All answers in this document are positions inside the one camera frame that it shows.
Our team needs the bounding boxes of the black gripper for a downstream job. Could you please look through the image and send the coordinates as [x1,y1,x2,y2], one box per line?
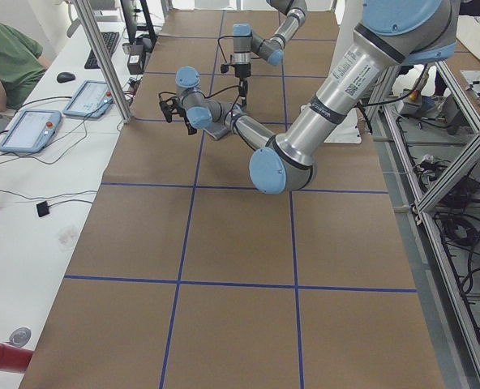
[158,92,195,135]
[233,63,251,108]

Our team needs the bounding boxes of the pink and grey towel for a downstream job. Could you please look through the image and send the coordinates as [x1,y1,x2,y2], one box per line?
[204,100,242,140]

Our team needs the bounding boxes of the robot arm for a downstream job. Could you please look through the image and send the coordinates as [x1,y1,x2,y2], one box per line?
[160,0,460,195]
[224,0,308,108]

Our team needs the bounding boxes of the black power adapter box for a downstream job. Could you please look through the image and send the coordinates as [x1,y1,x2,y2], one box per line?
[127,44,146,75]

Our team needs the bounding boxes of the far teach pendant tablet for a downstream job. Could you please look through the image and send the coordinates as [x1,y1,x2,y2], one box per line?
[62,80,114,119]

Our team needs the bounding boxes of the teach pendant tablet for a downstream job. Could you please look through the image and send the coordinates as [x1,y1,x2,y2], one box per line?
[0,109,62,153]
[62,80,114,119]

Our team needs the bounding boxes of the black computer monitor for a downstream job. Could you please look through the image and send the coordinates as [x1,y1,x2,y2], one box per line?
[120,0,157,53]

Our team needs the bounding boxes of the black computer keyboard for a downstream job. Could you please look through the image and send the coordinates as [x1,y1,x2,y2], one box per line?
[84,31,121,70]

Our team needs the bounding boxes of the black computer mouse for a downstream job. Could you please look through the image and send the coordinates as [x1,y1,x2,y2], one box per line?
[56,71,75,83]

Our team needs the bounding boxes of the near teach pendant tablet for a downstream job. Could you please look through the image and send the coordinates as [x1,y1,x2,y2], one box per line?
[0,109,62,153]

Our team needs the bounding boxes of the person in green shirt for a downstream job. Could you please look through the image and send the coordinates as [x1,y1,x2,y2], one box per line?
[0,23,51,113]

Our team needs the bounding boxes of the small black square puck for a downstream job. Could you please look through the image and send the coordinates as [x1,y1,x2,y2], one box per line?
[36,200,50,218]

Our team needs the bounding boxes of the red cylinder bottle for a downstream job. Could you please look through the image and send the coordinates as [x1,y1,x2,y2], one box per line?
[0,343,33,374]

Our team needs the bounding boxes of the aluminium frame post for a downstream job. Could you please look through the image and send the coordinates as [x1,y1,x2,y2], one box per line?
[73,0,131,124]

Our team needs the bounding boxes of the aluminium frame rack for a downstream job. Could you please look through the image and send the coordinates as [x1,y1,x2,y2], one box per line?
[372,52,480,388]

